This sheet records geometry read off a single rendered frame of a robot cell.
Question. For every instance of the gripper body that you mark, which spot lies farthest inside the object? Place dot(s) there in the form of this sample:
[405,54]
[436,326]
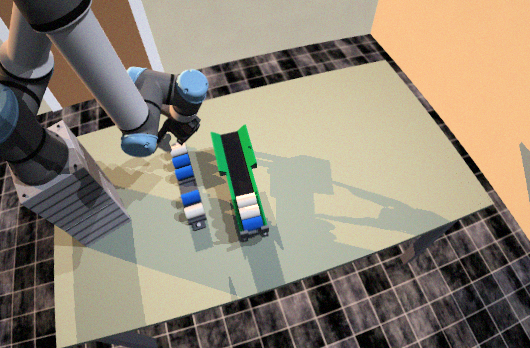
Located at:
[182,131]

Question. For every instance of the blue cylinder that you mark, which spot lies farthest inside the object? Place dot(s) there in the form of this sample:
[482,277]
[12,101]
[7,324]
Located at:
[252,223]
[184,173]
[181,161]
[190,198]

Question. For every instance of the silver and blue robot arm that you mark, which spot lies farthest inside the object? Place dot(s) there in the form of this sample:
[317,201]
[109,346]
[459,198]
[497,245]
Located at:
[38,156]

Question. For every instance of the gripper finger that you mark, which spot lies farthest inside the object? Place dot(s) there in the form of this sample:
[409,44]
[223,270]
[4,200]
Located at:
[163,143]

